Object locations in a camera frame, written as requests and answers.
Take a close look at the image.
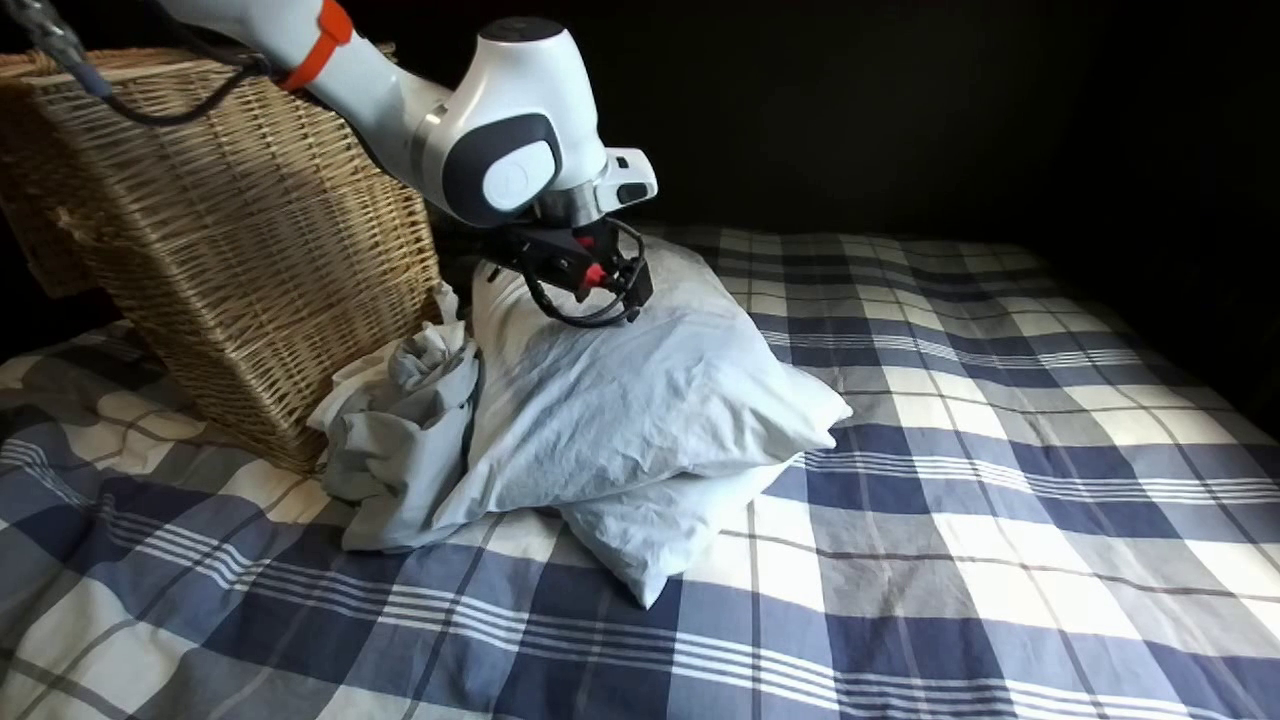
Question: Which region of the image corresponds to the small light blue pillow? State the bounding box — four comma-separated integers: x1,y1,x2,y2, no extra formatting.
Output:
556,452,808,612

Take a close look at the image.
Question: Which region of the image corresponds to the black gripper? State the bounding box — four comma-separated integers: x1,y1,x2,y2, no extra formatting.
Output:
507,216,661,333

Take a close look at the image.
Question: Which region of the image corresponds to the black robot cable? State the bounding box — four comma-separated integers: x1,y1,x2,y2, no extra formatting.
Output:
0,0,286,132

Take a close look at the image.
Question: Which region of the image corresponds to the crumpled grey cloth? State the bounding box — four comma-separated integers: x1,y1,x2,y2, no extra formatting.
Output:
302,282,486,559

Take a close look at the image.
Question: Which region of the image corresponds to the blue white plaid bedspread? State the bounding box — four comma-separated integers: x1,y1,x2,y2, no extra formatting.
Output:
0,226,1280,720

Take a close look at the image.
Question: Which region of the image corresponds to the woven wicker basket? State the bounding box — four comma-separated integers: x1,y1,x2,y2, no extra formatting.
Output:
0,45,452,472

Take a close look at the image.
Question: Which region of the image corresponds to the light blue wrinkled cloth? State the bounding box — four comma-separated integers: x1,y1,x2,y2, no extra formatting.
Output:
452,231,859,520

